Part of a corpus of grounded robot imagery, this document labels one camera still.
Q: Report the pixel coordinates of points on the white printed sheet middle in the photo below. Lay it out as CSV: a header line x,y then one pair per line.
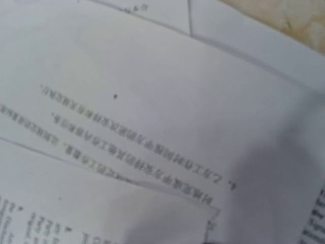
x,y
121,97

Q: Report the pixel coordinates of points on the white printed sheet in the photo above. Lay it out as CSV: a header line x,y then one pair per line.
x,y
214,23
121,97

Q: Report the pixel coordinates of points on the white printed sheet back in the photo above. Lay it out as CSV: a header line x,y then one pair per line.
x,y
214,23

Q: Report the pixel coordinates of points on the white printed sheet dense text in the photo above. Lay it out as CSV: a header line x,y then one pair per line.
x,y
44,200

